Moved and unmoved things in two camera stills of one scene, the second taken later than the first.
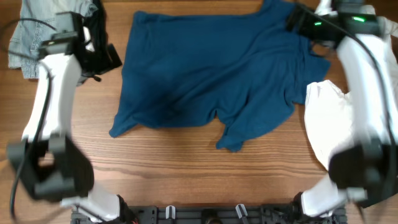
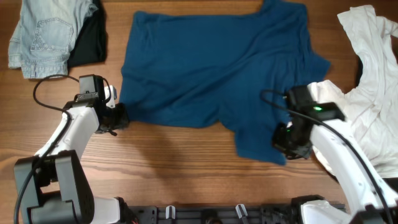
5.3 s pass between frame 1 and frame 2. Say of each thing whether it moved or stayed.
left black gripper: moved
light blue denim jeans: stayed
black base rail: stayed
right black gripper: moved
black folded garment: stayed
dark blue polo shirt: stayed
